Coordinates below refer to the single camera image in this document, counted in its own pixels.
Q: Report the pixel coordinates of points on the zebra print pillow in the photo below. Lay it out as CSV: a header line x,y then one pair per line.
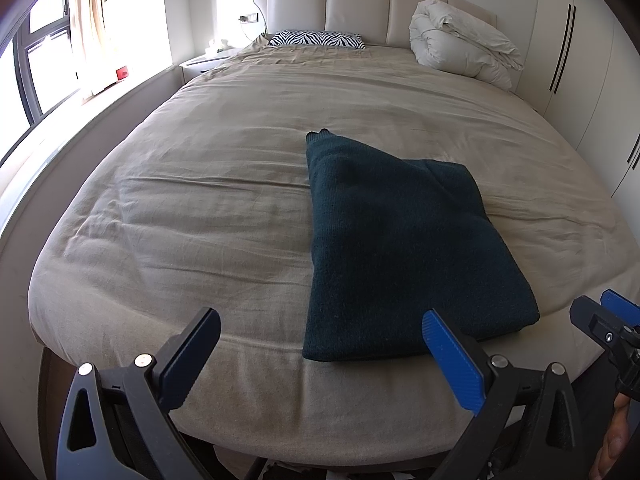
x,y
317,39

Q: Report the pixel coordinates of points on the person's right hand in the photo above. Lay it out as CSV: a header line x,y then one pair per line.
x,y
612,450

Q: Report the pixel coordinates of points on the black framed window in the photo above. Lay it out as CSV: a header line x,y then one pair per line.
x,y
35,50

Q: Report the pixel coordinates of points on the white wardrobe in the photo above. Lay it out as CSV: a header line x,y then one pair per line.
x,y
590,60

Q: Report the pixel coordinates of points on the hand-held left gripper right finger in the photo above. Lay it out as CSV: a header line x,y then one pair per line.
x,y
450,355

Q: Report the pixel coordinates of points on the red box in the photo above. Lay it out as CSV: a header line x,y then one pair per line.
x,y
123,73

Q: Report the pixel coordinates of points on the beige curtain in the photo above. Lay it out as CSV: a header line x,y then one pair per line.
x,y
90,25

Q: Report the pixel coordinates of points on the wall socket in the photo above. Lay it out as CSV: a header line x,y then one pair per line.
x,y
249,18

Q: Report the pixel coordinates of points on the bed with beige sheet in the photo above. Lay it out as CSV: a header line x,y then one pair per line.
x,y
210,185

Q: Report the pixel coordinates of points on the white nightstand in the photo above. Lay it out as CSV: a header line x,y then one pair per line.
x,y
202,62

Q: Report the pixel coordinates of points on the beige padded headboard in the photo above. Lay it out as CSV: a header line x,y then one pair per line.
x,y
360,5

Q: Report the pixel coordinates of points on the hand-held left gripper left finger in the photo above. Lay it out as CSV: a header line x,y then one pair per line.
x,y
192,345

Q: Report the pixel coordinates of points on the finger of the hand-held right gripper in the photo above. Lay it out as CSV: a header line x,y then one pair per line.
x,y
595,322
622,307

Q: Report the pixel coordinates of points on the dark green sweater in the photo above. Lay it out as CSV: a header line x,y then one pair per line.
x,y
400,250

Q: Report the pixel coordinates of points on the white folded duvet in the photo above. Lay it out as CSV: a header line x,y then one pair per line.
x,y
460,45

